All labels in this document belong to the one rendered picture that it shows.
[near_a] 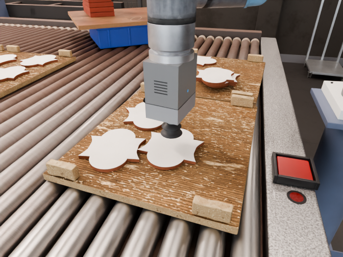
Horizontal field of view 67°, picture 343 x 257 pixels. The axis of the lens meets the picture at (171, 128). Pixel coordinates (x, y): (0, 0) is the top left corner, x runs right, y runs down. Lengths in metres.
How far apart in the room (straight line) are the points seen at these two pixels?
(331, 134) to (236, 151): 0.54
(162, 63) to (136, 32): 0.97
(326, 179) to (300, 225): 0.64
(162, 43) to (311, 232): 0.36
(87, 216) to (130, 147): 0.16
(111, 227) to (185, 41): 0.30
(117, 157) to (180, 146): 0.13
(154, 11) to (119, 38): 0.96
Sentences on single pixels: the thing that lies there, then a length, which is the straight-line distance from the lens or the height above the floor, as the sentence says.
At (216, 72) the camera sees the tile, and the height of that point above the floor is 0.97.
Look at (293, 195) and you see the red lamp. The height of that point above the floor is 0.92.
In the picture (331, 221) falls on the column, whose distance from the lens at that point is 1.23.
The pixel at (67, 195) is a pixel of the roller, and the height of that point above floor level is 0.92.
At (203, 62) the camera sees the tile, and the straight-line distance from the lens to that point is 1.04.
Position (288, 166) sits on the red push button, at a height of 0.93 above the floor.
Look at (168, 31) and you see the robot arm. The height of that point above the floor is 1.17.
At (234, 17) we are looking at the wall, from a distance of 4.43.
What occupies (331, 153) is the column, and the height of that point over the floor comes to 0.71.
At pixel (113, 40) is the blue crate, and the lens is 1.35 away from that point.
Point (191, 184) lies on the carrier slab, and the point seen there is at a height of 0.94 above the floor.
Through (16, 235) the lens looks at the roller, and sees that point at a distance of 0.48.
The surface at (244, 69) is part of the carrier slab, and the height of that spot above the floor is 0.94.
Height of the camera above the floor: 1.25
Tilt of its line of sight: 32 degrees down
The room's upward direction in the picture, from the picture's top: straight up
